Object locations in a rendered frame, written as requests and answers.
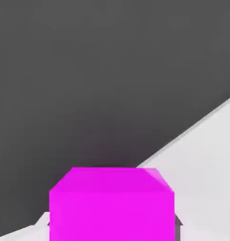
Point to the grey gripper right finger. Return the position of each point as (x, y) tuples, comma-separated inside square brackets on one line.
[(177, 231)]

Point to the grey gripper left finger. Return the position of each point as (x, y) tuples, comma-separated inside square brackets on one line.
[(32, 233)]

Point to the small magenta cube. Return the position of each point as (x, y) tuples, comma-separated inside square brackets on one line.
[(112, 205)]

